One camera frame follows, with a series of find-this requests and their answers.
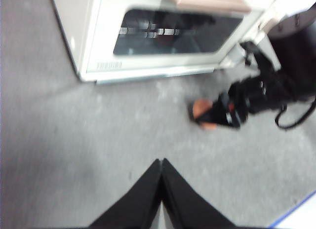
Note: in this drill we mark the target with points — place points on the brown egg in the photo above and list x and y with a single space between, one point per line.
201 106

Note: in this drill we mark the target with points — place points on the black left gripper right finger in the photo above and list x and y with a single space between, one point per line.
187 209

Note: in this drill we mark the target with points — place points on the cream Toshiba toaster oven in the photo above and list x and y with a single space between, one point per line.
71 29

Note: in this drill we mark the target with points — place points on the blue tape strip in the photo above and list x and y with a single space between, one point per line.
306 198

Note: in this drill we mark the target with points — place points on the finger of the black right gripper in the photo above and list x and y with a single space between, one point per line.
223 97
219 115

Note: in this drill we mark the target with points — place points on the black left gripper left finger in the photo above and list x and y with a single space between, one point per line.
138 204

